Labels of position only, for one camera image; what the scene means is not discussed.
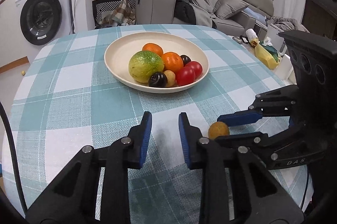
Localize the plaid cloth on chair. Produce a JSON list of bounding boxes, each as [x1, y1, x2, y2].
[[98, 0, 136, 27]]

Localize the black patterned chair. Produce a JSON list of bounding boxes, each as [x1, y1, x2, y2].
[[92, 0, 136, 29]]

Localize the dark plum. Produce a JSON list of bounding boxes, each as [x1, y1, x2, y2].
[[148, 72, 167, 88]]

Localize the grey sofa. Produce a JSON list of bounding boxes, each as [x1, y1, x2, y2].
[[135, 0, 274, 35]]

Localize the brown kiwi-like fruit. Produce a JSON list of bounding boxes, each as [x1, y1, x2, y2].
[[208, 122, 230, 139]]

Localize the yellow bag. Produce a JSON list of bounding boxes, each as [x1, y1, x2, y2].
[[255, 41, 281, 70]]

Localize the dark clothes pile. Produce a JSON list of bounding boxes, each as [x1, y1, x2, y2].
[[135, 0, 218, 29]]

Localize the red tomato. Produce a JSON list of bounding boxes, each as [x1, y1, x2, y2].
[[176, 66, 196, 86], [185, 61, 203, 78]]

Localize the brown longan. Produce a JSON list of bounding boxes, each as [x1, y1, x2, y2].
[[164, 70, 176, 88]]

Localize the orange mandarin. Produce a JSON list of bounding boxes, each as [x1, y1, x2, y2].
[[142, 43, 164, 57], [161, 52, 184, 73]]

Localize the yellow-green guava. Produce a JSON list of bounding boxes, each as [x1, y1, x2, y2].
[[128, 50, 164, 84]]

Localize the dark plum hidden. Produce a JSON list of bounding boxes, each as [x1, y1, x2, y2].
[[181, 54, 191, 66]]

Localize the teal checked tablecloth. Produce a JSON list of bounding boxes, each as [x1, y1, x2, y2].
[[2, 23, 314, 224]]

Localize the cream round plate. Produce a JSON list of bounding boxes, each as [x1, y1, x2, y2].
[[104, 32, 210, 94]]

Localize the grey cushion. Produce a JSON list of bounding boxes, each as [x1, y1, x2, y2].
[[215, 0, 249, 19]]

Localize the white washing machine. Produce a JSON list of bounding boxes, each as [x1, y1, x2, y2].
[[15, 0, 73, 46]]

